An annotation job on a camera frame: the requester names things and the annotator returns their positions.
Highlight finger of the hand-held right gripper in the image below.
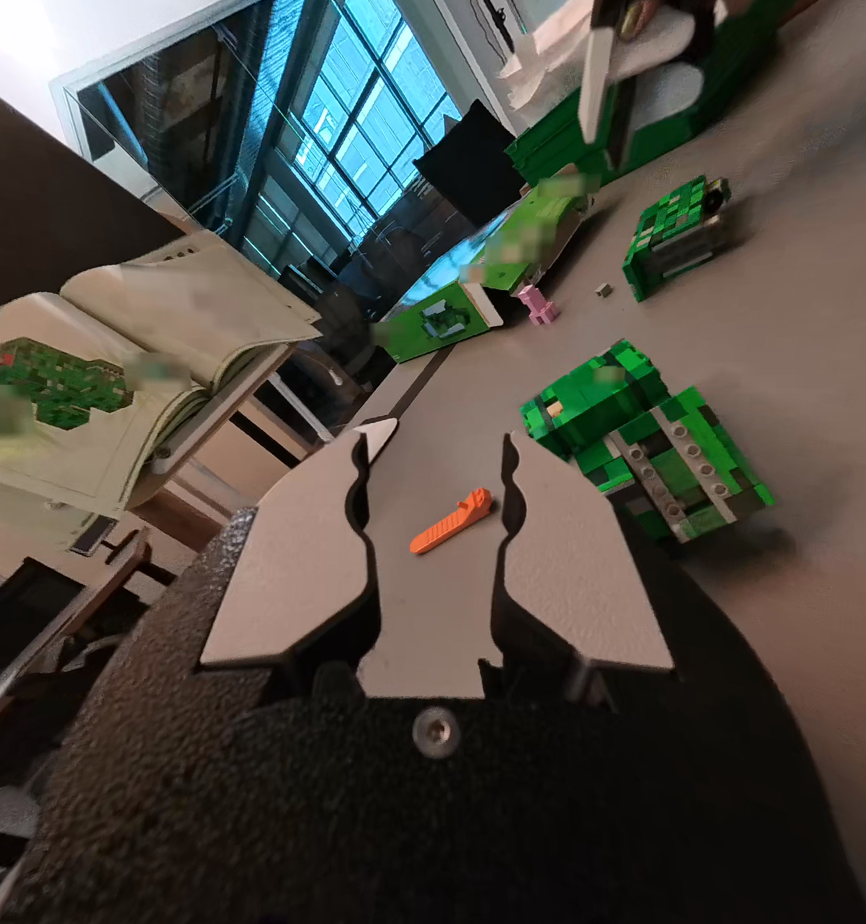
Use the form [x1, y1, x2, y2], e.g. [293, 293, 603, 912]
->
[579, 27, 616, 145]
[606, 72, 639, 173]

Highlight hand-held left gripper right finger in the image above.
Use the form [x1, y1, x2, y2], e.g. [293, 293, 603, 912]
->
[492, 432, 676, 676]

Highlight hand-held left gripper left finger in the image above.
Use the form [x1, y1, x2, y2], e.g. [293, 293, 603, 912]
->
[199, 417, 399, 668]

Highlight large green lego assembly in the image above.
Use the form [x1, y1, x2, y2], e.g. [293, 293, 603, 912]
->
[519, 339, 776, 544]

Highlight small green lego cube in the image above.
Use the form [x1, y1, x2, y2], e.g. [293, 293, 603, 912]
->
[622, 175, 731, 303]

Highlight pink lego pig figure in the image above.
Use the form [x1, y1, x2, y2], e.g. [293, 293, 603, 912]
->
[517, 284, 561, 326]

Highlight green cardboard lego box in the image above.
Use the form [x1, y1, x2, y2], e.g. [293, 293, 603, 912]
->
[374, 177, 594, 365]

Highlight green ribbed plastic box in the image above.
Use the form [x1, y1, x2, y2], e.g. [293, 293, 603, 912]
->
[505, 0, 809, 190]

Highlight orange brick separator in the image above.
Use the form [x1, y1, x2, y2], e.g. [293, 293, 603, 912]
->
[409, 487, 493, 556]

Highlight black monitor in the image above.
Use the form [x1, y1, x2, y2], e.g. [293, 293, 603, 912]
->
[413, 100, 528, 226]

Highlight smartphone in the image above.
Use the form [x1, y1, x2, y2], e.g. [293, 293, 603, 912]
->
[70, 514, 120, 557]

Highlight large glass window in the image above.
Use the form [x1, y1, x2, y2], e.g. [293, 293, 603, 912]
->
[50, 0, 470, 282]

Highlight open instruction booklet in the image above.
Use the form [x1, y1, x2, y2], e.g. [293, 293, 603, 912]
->
[0, 231, 325, 515]

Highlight brown board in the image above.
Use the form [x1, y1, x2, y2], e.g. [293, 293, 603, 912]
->
[0, 76, 188, 322]

